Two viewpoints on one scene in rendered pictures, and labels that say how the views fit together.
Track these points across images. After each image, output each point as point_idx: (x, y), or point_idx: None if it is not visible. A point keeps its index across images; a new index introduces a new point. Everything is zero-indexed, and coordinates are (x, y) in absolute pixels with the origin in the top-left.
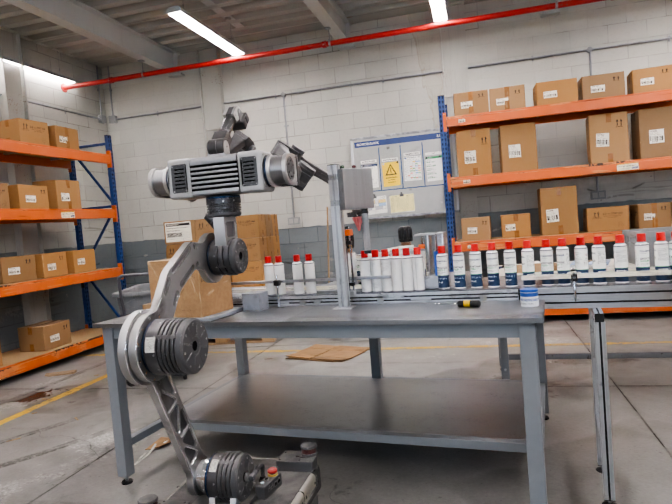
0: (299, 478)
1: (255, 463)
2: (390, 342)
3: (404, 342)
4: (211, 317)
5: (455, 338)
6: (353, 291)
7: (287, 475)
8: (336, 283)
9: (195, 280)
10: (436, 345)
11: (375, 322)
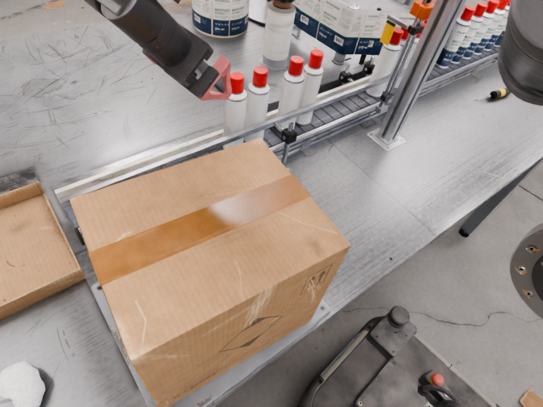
0: (420, 350)
1: (355, 371)
2: (12, 27)
3: (33, 24)
4: (327, 306)
5: (87, 6)
6: (387, 106)
7: (407, 357)
8: (217, 52)
9: (324, 284)
10: (84, 23)
11: (517, 176)
